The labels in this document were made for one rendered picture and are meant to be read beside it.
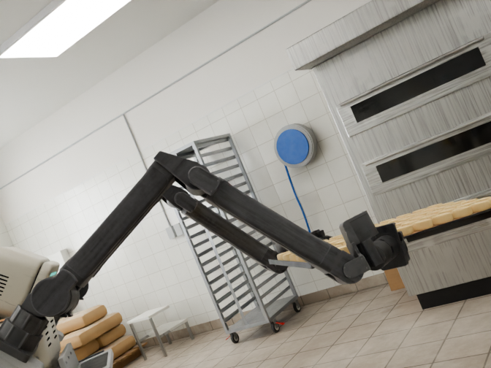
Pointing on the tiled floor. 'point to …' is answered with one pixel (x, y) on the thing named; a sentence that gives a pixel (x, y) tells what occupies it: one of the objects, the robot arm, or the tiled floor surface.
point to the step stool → (157, 328)
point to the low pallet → (127, 357)
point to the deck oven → (416, 125)
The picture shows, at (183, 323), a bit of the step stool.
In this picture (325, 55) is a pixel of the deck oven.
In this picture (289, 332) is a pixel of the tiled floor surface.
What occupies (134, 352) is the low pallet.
